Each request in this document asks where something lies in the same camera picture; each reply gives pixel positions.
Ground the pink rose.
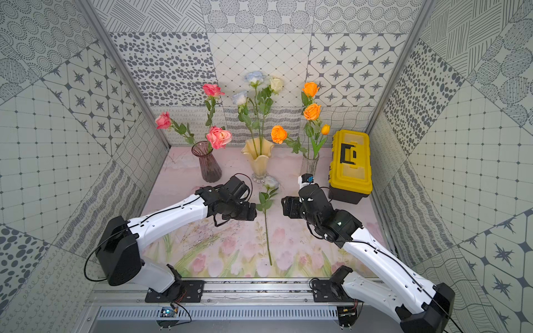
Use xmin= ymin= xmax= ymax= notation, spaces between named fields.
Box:
xmin=206 ymin=126 xmax=233 ymax=150
xmin=155 ymin=112 xmax=197 ymax=146
xmin=203 ymin=84 xmax=225 ymax=127

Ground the clear glass vase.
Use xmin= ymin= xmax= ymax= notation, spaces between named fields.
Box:
xmin=300 ymin=151 xmax=320 ymax=181

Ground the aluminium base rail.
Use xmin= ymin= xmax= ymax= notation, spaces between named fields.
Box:
xmin=86 ymin=272 xmax=434 ymax=309

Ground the purple glass vase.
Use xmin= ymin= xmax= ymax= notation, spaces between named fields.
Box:
xmin=192 ymin=141 xmax=222 ymax=183

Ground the orange rose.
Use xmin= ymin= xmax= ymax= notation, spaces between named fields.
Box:
xmin=301 ymin=82 xmax=319 ymax=108
xmin=303 ymin=104 xmax=322 ymax=159
xmin=271 ymin=126 xmax=308 ymax=156

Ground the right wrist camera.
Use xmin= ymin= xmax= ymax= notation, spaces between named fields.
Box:
xmin=298 ymin=173 xmax=315 ymax=190

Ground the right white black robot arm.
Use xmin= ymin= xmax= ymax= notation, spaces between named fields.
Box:
xmin=281 ymin=173 xmax=455 ymax=332

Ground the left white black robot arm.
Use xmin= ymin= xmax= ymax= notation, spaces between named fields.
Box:
xmin=93 ymin=176 xmax=257 ymax=302

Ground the blue white rose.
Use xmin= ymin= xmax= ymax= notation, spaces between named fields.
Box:
xmin=243 ymin=72 xmax=271 ymax=157
xmin=257 ymin=176 xmax=280 ymax=266
xmin=232 ymin=91 xmax=260 ymax=157

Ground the left circuit board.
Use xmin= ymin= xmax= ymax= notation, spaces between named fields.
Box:
xmin=156 ymin=307 xmax=180 ymax=330

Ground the orange tulip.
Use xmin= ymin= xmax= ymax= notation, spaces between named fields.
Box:
xmin=310 ymin=124 xmax=330 ymax=160

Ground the cream ruffled glass vase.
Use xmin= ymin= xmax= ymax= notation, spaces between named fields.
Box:
xmin=241 ymin=137 xmax=274 ymax=183

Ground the yellow black toolbox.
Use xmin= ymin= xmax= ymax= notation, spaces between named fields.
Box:
xmin=328 ymin=130 xmax=373 ymax=205

